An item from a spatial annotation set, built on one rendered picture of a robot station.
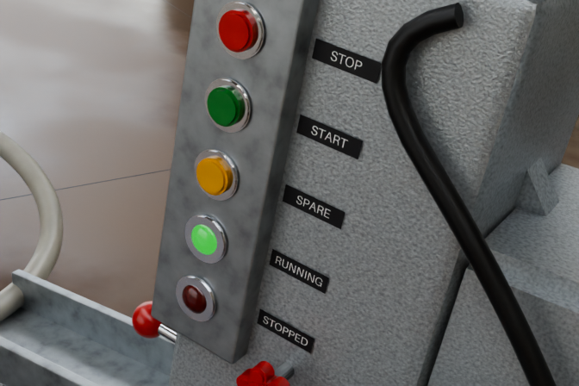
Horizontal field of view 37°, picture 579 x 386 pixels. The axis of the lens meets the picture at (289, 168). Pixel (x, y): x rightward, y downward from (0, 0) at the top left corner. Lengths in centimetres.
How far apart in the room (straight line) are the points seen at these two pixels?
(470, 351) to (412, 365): 4
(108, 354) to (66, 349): 5
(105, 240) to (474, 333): 258
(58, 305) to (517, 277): 64
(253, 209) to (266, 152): 4
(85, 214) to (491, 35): 280
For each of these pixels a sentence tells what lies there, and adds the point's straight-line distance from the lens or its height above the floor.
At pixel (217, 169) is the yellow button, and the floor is 141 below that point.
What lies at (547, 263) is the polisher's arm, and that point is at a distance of 55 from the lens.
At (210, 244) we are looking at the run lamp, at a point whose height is 135.
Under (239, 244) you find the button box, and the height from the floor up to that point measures 136.
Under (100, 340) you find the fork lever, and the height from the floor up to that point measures 102.
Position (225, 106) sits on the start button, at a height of 145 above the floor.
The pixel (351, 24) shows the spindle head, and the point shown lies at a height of 152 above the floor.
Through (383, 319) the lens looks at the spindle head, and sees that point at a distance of 58.
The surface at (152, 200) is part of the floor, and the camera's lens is 335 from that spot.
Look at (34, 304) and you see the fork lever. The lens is 109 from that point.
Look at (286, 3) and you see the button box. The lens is 52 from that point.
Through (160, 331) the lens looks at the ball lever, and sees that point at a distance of 76.
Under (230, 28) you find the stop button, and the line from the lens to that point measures 54.
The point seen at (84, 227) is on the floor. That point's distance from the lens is 314.
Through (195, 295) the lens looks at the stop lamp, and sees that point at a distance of 63.
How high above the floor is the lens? 167
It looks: 26 degrees down
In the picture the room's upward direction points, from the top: 12 degrees clockwise
